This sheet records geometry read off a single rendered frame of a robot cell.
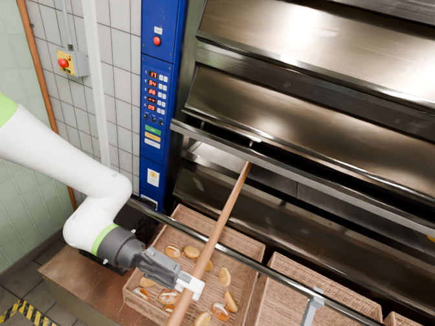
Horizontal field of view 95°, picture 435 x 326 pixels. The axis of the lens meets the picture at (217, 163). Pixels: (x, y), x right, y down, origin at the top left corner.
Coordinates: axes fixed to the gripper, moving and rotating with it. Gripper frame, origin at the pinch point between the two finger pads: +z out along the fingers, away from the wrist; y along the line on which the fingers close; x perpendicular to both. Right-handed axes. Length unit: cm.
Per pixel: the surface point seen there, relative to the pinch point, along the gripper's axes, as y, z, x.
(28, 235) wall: 95, -123, -18
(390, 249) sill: 3, 70, -53
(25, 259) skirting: 113, -121, -10
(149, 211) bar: 2.5, -24.6, -16.1
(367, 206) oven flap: -21, 42, -38
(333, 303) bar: 1.9, 41.2, -16.3
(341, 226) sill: 2, 49, -53
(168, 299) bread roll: 56, -9, -14
